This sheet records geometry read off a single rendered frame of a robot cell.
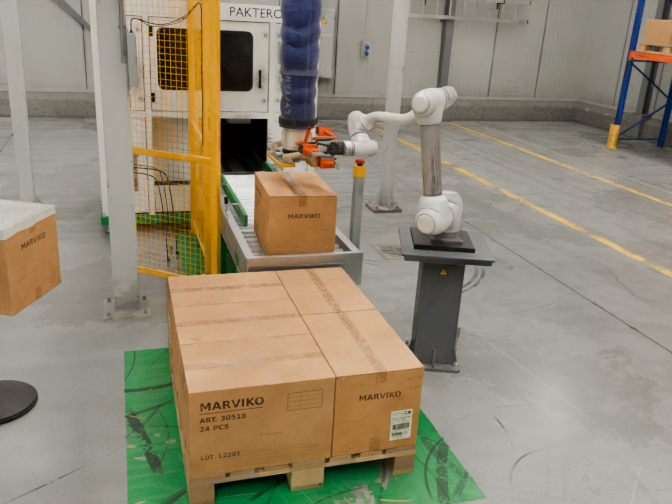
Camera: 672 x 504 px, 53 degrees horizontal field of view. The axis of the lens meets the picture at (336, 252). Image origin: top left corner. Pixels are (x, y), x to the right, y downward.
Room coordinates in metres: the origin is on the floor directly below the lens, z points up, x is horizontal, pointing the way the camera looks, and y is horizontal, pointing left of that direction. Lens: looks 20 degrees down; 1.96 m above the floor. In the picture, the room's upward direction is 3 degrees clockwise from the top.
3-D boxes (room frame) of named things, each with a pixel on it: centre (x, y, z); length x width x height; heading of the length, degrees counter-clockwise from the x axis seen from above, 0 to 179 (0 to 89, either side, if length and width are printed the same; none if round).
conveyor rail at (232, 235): (4.68, 0.85, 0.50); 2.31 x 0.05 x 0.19; 18
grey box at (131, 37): (4.09, 1.27, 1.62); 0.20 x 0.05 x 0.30; 18
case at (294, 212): (4.01, 0.28, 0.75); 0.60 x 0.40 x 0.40; 16
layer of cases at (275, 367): (2.95, 0.25, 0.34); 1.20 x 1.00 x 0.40; 18
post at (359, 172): (4.37, -0.12, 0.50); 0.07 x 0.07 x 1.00; 18
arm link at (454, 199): (3.62, -0.61, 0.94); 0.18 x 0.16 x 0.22; 150
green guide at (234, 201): (5.04, 0.90, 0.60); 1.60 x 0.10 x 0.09; 18
